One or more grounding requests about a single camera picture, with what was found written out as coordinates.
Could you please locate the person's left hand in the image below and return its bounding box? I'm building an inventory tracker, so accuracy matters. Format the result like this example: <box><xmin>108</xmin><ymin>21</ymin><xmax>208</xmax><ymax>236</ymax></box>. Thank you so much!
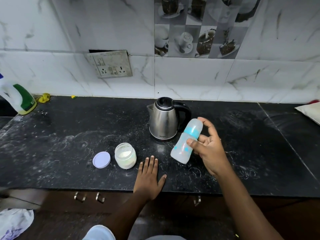
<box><xmin>133</xmin><ymin>155</ymin><xmax>167</xmax><ymax>202</ymax></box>

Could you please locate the person's right hand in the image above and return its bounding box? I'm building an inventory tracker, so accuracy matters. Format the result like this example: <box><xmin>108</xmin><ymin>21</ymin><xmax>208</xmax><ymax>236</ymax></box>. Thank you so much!
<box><xmin>186</xmin><ymin>117</ymin><xmax>233</xmax><ymax>178</ymax></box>

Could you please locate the teal nipple ring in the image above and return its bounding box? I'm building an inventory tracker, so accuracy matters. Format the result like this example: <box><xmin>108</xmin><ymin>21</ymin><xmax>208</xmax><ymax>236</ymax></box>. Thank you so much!
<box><xmin>184</xmin><ymin>126</ymin><xmax>201</xmax><ymax>139</ymax></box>

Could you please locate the clear plastic baby bottle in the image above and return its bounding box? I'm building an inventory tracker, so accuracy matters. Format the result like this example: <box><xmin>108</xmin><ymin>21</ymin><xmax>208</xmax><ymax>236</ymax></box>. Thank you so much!
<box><xmin>170</xmin><ymin>132</ymin><xmax>198</xmax><ymax>165</ymax></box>

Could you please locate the translucent dome bottle cap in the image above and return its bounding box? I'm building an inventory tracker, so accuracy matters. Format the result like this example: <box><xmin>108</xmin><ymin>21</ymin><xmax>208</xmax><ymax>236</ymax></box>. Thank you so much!
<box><xmin>186</xmin><ymin>118</ymin><xmax>203</xmax><ymax>132</ymax></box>

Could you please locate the clear milk powder jar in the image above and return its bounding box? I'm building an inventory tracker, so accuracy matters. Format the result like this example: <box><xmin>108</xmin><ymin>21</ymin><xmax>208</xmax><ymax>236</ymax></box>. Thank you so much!
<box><xmin>114</xmin><ymin>142</ymin><xmax>137</xmax><ymax>170</ymax></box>

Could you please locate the lilac round jar lid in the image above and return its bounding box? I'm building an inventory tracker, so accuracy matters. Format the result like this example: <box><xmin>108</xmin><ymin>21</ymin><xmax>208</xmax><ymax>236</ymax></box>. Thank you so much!
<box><xmin>92</xmin><ymin>151</ymin><xmax>111</xmax><ymax>169</ymax></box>

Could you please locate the steel electric kettle black handle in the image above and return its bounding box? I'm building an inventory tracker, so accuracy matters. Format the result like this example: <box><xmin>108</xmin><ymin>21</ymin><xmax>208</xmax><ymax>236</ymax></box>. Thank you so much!
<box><xmin>147</xmin><ymin>97</ymin><xmax>192</xmax><ymax>142</ymax></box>

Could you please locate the person's left forearm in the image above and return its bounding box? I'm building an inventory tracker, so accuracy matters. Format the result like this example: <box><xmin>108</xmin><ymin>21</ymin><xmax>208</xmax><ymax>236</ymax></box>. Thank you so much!
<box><xmin>102</xmin><ymin>192</ymin><xmax>153</xmax><ymax>240</ymax></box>

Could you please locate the person's right forearm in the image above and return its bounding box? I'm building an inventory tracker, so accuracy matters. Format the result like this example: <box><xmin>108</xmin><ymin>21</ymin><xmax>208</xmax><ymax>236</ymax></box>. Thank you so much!
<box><xmin>215</xmin><ymin>167</ymin><xmax>284</xmax><ymax>240</ymax></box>

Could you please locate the white detergent bottle green label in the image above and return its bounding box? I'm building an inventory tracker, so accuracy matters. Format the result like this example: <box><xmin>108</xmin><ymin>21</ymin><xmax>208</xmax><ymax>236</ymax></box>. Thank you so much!
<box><xmin>0</xmin><ymin>73</ymin><xmax>37</xmax><ymax>116</ymax></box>

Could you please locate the light grey shirt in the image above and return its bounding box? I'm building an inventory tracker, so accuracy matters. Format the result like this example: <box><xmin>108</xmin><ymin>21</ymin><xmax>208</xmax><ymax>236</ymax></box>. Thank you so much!
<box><xmin>146</xmin><ymin>235</ymin><xmax>187</xmax><ymax>240</ymax></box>

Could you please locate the light blue left sleeve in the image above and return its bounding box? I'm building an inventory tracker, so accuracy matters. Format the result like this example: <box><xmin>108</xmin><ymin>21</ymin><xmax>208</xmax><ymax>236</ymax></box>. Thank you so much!
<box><xmin>82</xmin><ymin>225</ymin><xmax>116</xmax><ymax>240</ymax></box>

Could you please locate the white packet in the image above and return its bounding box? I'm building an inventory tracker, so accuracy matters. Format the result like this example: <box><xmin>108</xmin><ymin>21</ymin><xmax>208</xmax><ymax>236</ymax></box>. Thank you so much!
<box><xmin>295</xmin><ymin>102</ymin><xmax>320</xmax><ymax>126</ymax></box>

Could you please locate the crumpled yellow rag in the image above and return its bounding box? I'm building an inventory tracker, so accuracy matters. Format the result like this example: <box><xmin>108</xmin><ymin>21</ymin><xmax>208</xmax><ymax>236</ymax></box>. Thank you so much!
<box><xmin>37</xmin><ymin>93</ymin><xmax>51</xmax><ymax>104</ymax></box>

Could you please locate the grimy wall socket plate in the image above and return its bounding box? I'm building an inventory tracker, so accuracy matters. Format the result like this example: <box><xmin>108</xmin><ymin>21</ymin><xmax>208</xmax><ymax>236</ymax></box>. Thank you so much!
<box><xmin>86</xmin><ymin>50</ymin><xmax>133</xmax><ymax>79</ymax></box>

